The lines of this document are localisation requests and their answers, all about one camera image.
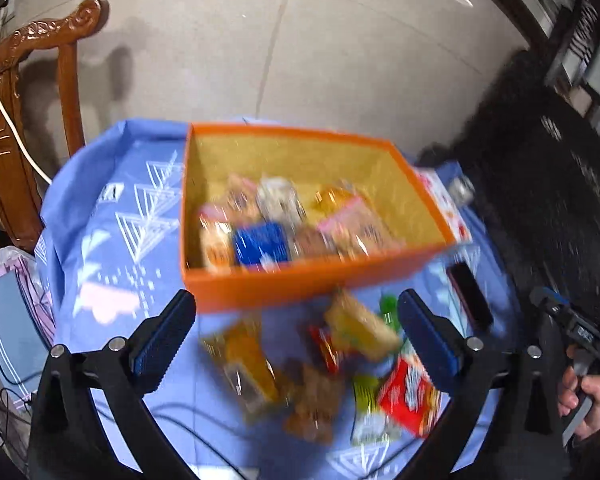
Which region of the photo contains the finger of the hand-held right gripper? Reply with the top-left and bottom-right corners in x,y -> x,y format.
529,286 -> 574,322

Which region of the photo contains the carved brown wooden chair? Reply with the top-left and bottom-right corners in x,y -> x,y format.
0,0 -> 104,254

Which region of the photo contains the clear white snack packet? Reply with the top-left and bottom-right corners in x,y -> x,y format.
256,177 -> 308,227

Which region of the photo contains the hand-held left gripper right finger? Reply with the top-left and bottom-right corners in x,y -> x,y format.
395,289 -> 567,480

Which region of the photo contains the brown bread packet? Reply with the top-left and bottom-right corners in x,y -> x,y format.
284,362 -> 347,445

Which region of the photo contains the white power cable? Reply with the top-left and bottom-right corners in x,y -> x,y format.
0,5 -> 54,187

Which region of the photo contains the white pink tissue box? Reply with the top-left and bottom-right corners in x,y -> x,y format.
414,167 -> 474,244

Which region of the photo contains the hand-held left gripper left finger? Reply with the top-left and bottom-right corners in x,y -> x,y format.
27,289 -> 202,480

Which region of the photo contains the white drink can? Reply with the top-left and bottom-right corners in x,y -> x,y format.
447,175 -> 476,207

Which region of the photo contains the small tan cracker packet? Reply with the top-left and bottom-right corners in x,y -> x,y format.
199,224 -> 235,272

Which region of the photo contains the orange cardboard box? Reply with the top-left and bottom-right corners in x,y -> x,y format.
179,122 -> 459,314

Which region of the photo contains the yellow cake packet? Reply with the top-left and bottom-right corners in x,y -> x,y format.
202,317 -> 282,412

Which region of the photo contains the orange snack packet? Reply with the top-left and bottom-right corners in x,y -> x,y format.
312,184 -> 366,213

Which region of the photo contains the black smartphone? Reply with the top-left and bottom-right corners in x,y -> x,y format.
444,261 -> 495,332

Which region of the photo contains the striped blue folded bag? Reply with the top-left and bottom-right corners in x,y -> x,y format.
0,247 -> 57,402

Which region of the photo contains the light green snack packet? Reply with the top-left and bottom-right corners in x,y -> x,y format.
350,374 -> 402,447

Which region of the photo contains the pink-edged biscuit packet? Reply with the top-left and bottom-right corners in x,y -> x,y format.
318,196 -> 405,261

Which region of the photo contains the red yellow snack packet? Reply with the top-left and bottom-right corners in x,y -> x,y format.
308,325 -> 345,376

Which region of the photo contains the yellow wafer packet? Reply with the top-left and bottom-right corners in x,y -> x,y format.
324,290 -> 403,361

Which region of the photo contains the round cracker packet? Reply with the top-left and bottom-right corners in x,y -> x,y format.
221,174 -> 260,221

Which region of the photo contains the blue printed tablecloth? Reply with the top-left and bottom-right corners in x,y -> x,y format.
34,117 -> 531,480

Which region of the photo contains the blue snack packet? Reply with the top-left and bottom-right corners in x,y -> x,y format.
231,223 -> 292,267

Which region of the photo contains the dark brown snack packet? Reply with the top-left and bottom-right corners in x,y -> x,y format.
290,225 -> 337,262

